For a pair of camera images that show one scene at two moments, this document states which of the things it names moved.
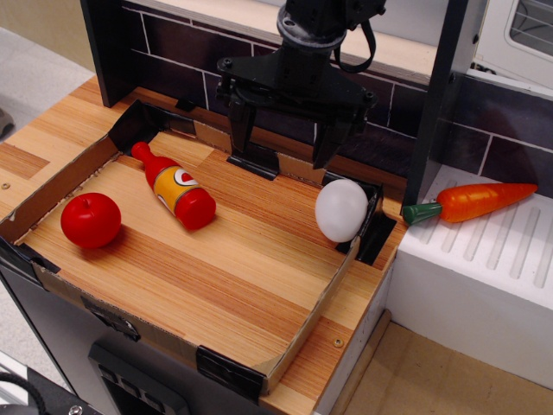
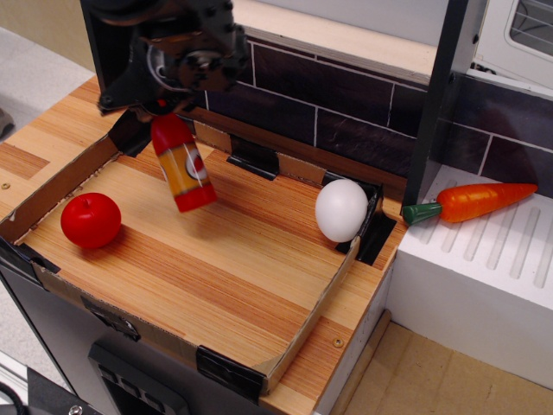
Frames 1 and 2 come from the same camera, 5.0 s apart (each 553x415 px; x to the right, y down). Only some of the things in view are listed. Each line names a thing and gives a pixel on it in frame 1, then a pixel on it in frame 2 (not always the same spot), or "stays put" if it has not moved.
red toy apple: (91, 220) stays put
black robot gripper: (301, 81) -> (174, 65)
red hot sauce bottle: (193, 207) -> (183, 162)
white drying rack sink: (483, 284) stays put
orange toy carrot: (463, 202) stays put
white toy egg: (340, 209) stays put
